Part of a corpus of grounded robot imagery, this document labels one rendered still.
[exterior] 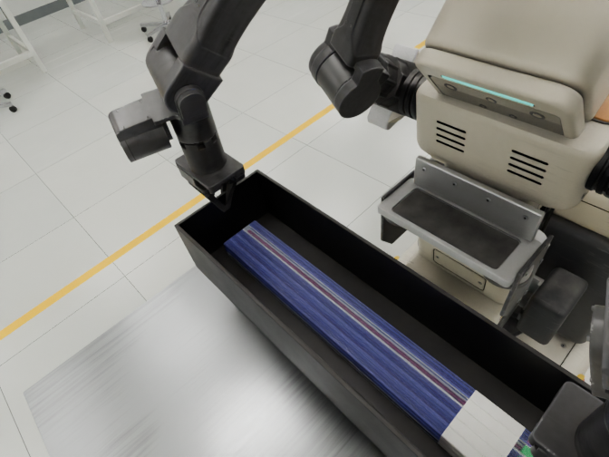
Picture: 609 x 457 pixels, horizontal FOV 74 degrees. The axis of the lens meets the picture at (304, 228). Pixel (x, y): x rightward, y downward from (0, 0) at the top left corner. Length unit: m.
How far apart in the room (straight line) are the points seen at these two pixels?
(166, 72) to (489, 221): 0.53
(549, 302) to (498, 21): 0.64
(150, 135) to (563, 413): 0.53
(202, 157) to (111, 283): 1.51
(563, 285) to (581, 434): 0.68
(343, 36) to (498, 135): 0.26
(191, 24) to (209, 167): 0.21
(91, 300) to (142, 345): 1.29
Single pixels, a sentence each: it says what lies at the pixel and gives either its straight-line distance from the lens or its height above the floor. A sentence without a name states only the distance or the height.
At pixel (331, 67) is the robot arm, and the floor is 1.12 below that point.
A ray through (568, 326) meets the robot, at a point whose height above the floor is 0.37.
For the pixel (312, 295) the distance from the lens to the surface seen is 0.60.
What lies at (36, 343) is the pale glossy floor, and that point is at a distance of 2.08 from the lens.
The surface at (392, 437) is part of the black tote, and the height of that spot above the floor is 0.96.
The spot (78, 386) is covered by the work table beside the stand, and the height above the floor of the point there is 0.80.
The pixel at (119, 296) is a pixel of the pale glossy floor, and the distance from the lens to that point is 1.99.
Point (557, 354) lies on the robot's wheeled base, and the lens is 1.35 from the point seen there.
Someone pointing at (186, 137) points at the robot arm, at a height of 1.11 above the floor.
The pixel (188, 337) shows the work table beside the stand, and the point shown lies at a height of 0.80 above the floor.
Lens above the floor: 1.41
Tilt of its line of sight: 48 degrees down
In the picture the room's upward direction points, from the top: 11 degrees counter-clockwise
